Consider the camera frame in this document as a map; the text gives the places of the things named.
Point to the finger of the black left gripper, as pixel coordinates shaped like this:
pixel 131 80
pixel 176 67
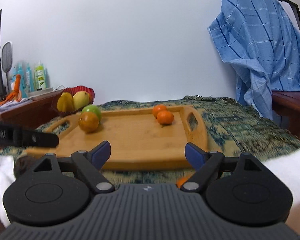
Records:
pixel 12 135

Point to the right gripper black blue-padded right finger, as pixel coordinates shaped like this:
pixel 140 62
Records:
pixel 206 165

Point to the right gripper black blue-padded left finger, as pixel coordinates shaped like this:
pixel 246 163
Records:
pixel 88 166

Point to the medium orange tangerine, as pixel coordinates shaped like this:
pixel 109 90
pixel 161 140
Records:
pixel 181 181

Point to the dark purple round fruit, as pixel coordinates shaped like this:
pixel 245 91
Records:
pixel 23 164

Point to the large yellow-orange orange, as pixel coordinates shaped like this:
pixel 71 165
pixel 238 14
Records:
pixel 88 122

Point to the green apple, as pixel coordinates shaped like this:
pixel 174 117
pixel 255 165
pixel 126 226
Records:
pixel 93 109

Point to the small orange mandarin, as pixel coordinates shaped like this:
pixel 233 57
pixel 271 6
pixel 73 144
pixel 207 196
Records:
pixel 158 108

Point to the wooden sideboard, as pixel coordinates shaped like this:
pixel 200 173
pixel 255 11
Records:
pixel 33 113

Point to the bamboo serving tray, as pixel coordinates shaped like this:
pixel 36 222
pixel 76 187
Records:
pixel 138 142

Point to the yellow starfruit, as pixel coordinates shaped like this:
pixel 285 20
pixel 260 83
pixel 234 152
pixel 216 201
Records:
pixel 65 103

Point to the yellow mango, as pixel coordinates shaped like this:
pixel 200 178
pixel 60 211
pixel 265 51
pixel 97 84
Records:
pixel 81 99

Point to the teal bottle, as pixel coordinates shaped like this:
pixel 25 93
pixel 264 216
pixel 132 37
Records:
pixel 22 84
pixel 29 78

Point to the green spray bottle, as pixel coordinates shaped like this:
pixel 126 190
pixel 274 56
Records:
pixel 39 74

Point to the red fruit bowl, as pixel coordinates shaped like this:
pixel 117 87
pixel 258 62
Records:
pixel 72 91

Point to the electric fly swatter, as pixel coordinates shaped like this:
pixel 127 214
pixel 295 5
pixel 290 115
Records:
pixel 7 61

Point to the white towel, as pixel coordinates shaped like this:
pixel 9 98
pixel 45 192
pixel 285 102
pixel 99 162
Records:
pixel 286 168

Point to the dark wooden chair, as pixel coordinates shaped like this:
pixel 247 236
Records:
pixel 288 104

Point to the blue plaid cloth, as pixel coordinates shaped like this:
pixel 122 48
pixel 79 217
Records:
pixel 259 41

